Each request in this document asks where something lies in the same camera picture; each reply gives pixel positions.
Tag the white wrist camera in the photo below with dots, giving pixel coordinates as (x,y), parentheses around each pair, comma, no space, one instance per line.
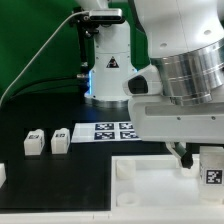
(144,82)

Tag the white block left edge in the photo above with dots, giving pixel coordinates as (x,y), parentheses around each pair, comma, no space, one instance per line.
(2,174)

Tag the white front rail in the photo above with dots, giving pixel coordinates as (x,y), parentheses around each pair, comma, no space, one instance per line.
(109,218)

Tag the camera on black stand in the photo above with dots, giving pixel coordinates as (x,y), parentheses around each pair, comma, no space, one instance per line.
(88,25)

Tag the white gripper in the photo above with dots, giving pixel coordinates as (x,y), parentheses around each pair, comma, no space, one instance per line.
(163,122)

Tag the white square tabletop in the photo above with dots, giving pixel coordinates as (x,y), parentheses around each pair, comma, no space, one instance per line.
(158,181)

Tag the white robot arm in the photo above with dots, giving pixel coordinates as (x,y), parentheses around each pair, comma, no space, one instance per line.
(178,98)

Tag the white sheet with markers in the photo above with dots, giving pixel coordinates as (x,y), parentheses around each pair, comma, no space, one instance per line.
(103,132)

